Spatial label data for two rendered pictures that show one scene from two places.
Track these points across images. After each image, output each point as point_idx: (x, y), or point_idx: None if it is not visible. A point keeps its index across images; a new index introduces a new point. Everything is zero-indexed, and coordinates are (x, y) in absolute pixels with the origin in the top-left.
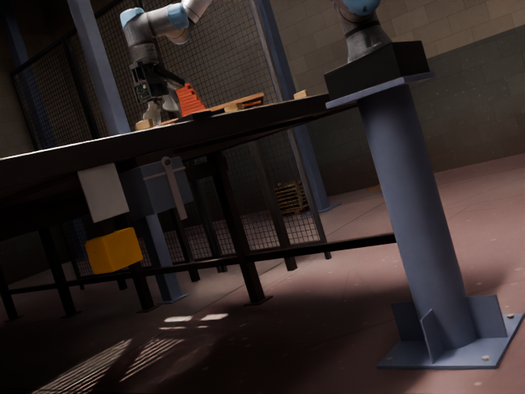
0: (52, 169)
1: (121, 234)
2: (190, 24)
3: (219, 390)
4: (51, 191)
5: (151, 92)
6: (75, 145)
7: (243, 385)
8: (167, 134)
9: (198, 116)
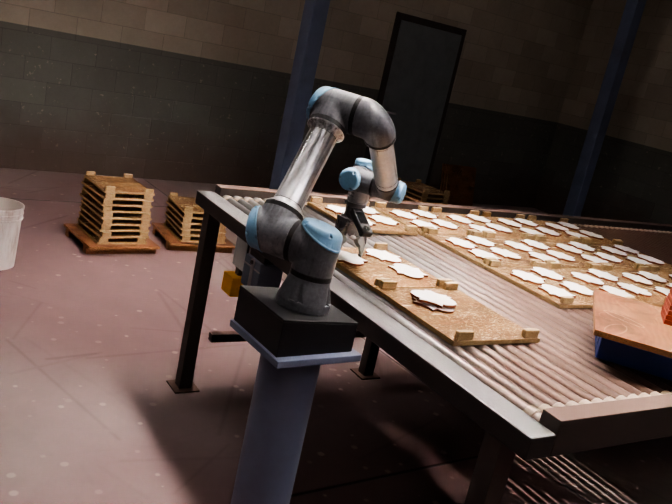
0: (229, 226)
1: (228, 276)
2: (377, 189)
3: (366, 488)
4: None
5: (336, 225)
6: (238, 221)
7: (356, 498)
8: None
9: None
